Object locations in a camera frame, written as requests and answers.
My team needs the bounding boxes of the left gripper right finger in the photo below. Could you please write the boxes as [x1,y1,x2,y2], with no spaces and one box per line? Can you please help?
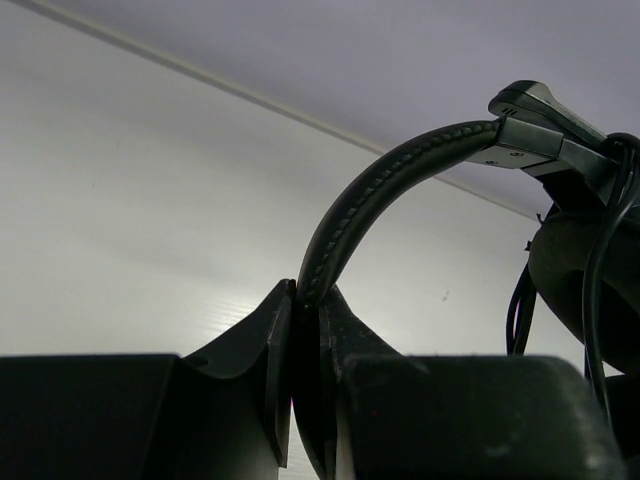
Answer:
[318,285,401,475]

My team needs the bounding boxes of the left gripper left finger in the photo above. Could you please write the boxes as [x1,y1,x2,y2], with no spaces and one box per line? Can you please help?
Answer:
[183,279,295,468]

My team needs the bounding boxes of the black headphone cable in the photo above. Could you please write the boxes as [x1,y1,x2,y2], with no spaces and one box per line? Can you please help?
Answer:
[505,132,640,431]

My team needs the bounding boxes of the black headphones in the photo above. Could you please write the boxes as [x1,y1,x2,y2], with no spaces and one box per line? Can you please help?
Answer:
[292,80,639,479]

